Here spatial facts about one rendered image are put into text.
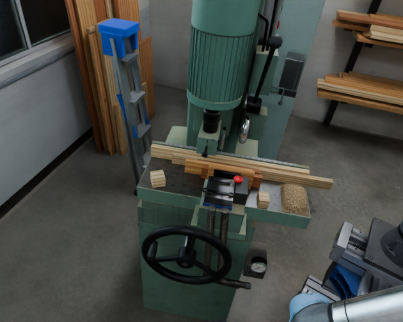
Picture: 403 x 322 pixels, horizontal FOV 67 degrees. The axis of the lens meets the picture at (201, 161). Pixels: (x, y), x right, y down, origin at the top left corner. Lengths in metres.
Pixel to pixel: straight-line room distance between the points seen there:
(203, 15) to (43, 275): 1.65
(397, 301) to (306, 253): 1.65
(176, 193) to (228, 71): 0.44
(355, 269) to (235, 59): 0.87
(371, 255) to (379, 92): 2.00
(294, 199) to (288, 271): 1.03
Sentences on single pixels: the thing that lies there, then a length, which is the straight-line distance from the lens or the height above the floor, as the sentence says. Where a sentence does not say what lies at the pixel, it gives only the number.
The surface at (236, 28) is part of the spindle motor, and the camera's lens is 0.83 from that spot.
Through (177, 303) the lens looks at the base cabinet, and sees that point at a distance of 1.68.
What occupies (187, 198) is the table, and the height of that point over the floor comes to 0.89.
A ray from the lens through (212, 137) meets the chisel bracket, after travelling 1.02.
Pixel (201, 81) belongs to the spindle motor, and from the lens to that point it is 0.89.
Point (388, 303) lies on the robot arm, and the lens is 0.55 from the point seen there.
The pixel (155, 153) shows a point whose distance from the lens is 1.18.
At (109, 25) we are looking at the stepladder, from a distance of 1.77.
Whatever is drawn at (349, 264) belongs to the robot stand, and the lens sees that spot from 1.29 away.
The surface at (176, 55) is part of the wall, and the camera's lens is 3.58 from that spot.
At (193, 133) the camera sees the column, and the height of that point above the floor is 0.92.
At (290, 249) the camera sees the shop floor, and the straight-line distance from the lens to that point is 2.15.
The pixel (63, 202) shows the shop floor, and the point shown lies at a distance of 2.35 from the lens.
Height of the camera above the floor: 1.65
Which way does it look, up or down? 39 degrees down
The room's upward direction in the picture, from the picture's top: 7 degrees clockwise
